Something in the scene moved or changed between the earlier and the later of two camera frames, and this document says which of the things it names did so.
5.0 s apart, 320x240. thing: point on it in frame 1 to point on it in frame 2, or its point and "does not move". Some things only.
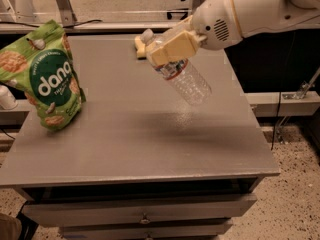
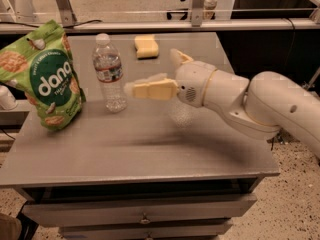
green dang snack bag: (41, 63) does not move
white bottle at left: (7, 99) does not move
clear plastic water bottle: (179, 73) to (109, 72)
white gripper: (215, 21) to (192, 81)
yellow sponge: (139, 46) does not move
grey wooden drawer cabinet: (140, 162) does not move
